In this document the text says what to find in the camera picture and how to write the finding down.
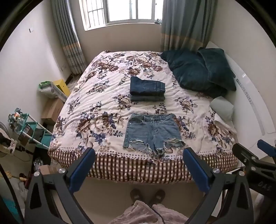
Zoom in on folded dark blue jeans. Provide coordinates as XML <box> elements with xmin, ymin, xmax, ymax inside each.
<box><xmin>130</xmin><ymin>77</ymin><xmax>166</xmax><ymax>96</ymax></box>

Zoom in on dark teal front pillow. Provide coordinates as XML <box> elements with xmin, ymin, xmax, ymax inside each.
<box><xmin>160</xmin><ymin>49</ymin><xmax>211</xmax><ymax>92</ymax></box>

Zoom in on dark teal rear pillow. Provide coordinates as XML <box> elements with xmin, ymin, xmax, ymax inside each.
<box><xmin>197</xmin><ymin>48</ymin><xmax>236</xmax><ymax>91</ymax></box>

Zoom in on folded light green cloth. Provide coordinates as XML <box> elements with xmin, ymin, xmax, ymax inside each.
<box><xmin>210</xmin><ymin>96</ymin><xmax>234</xmax><ymax>121</ymax></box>

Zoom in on white bed headboard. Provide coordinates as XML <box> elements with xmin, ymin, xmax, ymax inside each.
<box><xmin>205</xmin><ymin>40</ymin><xmax>276</xmax><ymax>160</ymax></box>

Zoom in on teal storage cart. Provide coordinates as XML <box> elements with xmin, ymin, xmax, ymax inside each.
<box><xmin>7</xmin><ymin>108</ymin><xmax>52</xmax><ymax>150</ymax></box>

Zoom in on cardboard box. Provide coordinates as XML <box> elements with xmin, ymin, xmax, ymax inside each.
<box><xmin>41</xmin><ymin>98</ymin><xmax>64</xmax><ymax>125</ymax></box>

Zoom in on folded white cloth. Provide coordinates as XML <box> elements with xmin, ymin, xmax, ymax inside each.
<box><xmin>214</xmin><ymin>113</ymin><xmax>237</xmax><ymax>134</ymax></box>

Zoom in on left brown slipper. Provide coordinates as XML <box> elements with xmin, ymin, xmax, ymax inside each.
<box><xmin>130</xmin><ymin>189</ymin><xmax>144</xmax><ymax>204</ymax></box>

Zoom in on left striped grey curtain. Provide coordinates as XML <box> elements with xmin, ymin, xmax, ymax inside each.
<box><xmin>51</xmin><ymin>0</ymin><xmax>87</xmax><ymax>75</ymax></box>

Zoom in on pink fuzzy pajama legs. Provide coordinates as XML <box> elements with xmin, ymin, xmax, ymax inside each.
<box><xmin>109</xmin><ymin>200</ymin><xmax>188</xmax><ymax>224</ymax></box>

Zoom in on light blue denim shorts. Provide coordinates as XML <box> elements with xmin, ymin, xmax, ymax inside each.
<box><xmin>123</xmin><ymin>113</ymin><xmax>185</xmax><ymax>159</ymax></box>

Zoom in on yellow box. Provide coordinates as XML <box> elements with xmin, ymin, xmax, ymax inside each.
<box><xmin>53</xmin><ymin>79</ymin><xmax>71</xmax><ymax>97</ymax></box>

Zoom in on folded dark grey pants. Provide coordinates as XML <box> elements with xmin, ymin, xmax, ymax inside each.
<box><xmin>131</xmin><ymin>95</ymin><xmax>165</xmax><ymax>102</ymax></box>

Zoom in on floral bed quilt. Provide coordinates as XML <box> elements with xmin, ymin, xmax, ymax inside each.
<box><xmin>48</xmin><ymin>51</ymin><xmax>237</xmax><ymax>183</ymax></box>

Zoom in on dark teal pillow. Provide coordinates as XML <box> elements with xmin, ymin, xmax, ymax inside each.
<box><xmin>160</xmin><ymin>49</ymin><xmax>211</xmax><ymax>92</ymax></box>
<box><xmin>197</xmin><ymin>48</ymin><xmax>236</xmax><ymax>91</ymax></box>

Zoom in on white framed window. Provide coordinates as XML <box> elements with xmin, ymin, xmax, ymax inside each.
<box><xmin>79</xmin><ymin>0</ymin><xmax>163</xmax><ymax>31</ymax></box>

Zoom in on right teal curtain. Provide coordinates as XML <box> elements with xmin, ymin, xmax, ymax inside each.
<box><xmin>160</xmin><ymin>0</ymin><xmax>218</xmax><ymax>51</ymax></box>

